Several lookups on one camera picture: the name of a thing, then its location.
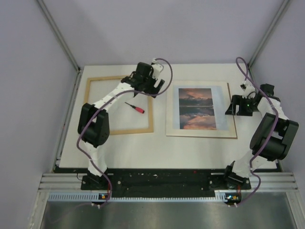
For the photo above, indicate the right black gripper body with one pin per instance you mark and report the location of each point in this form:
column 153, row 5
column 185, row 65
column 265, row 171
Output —
column 246, row 107

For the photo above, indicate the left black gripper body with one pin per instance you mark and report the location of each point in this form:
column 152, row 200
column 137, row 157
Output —
column 148, row 82

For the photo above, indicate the pink handled screwdriver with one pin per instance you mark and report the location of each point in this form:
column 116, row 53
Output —
column 138, row 109

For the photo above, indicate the brown backing board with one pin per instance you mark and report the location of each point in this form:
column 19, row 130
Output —
column 230, row 118

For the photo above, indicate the wooden photo frame brown back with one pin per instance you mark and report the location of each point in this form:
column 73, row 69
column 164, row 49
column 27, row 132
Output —
column 123, row 120

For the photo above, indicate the sunset landscape photo print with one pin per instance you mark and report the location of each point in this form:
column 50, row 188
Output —
column 196, row 109

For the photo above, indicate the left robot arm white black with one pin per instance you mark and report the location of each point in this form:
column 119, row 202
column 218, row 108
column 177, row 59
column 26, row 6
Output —
column 94, row 124

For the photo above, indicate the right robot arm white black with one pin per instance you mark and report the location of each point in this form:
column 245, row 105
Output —
column 272, row 138

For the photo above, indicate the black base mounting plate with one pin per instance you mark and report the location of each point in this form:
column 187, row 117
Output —
column 163, row 183

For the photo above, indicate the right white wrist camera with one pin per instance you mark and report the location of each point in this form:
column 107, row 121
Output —
column 249, row 91

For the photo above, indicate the right aluminium corner post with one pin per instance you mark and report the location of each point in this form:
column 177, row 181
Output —
column 284, row 6

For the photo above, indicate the aluminium corner post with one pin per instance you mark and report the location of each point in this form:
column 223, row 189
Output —
column 284, row 6
column 57, row 33

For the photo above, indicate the left aluminium corner post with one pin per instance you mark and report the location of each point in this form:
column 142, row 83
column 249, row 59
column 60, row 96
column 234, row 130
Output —
column 57, row 33

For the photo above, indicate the grey slotted cable duct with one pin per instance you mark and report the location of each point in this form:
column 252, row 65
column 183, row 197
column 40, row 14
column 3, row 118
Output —
column 100, row 197

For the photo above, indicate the aluminium rail beam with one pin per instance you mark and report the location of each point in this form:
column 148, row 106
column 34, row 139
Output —
column 270, row 182

